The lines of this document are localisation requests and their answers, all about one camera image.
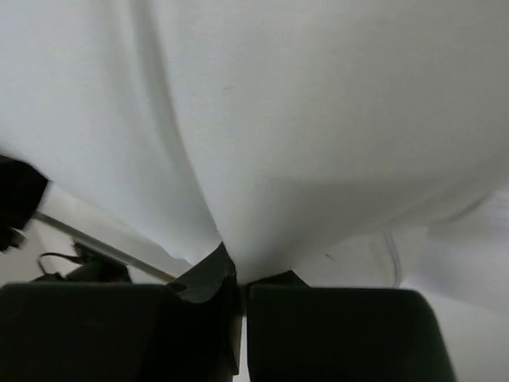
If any white pillow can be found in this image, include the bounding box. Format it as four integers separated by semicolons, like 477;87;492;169
1;1;508;281

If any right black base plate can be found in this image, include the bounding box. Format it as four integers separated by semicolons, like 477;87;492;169
33;242;132;283

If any aluminium rail frame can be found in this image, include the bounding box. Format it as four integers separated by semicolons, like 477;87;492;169
33;212;175;283

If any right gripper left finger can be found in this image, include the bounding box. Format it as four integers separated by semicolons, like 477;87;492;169
1;246;239;381

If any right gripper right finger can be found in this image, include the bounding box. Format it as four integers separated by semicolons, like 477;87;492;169
246;272;457;381

